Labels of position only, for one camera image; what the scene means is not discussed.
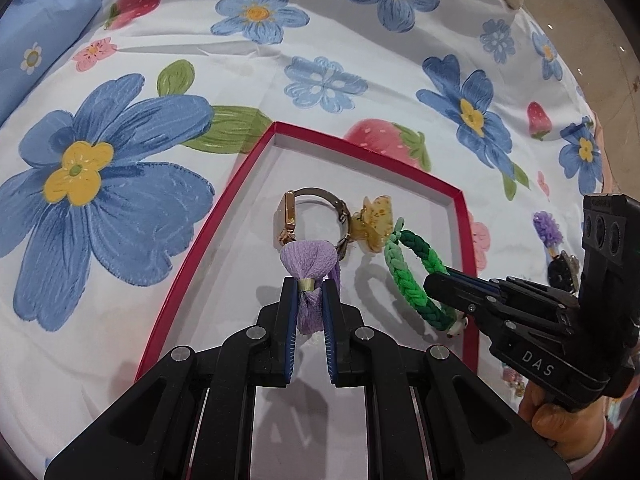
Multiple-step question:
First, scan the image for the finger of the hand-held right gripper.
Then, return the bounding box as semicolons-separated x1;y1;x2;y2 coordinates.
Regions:
447;268;583;313
423;272;576;342

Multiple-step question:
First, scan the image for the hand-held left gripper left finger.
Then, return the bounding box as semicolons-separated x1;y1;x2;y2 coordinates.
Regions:
44;276;300;480

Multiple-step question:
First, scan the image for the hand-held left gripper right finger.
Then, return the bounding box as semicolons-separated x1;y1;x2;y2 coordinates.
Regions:
321;280;571;480

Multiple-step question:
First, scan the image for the green braided bracelet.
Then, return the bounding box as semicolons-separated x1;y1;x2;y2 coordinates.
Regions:
384;217;469;344

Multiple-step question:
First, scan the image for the purple fabric bow hair tie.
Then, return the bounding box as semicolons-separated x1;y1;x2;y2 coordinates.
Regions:
280;240;344;336

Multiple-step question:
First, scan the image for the red shallow tray box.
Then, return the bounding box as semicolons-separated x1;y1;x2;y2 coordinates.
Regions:
134;121;482;386

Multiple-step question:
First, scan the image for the person's right forearm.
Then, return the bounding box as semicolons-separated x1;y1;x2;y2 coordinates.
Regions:
560;412;633;467

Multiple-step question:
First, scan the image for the person's right hand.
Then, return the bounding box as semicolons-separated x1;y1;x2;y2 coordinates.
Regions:
517;380;609;444

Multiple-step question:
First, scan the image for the black hair clip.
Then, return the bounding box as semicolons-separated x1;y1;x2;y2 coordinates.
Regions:
547;250;582;292

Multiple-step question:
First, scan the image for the yellow hair claw clip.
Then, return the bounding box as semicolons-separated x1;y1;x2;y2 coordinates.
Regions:
350;195;397;254

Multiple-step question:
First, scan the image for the gold wrist watch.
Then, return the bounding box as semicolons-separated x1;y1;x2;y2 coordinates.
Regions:
272;186;354;261

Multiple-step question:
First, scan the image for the floral printed bedsheet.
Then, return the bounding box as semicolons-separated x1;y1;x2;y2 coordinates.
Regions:
0;0;623;480

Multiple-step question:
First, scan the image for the blue flowered pillow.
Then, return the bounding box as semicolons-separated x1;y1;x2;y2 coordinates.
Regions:
0;0;104;126

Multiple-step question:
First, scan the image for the purple pompom hair tie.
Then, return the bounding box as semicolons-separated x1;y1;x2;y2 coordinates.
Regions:
532;211;564;257

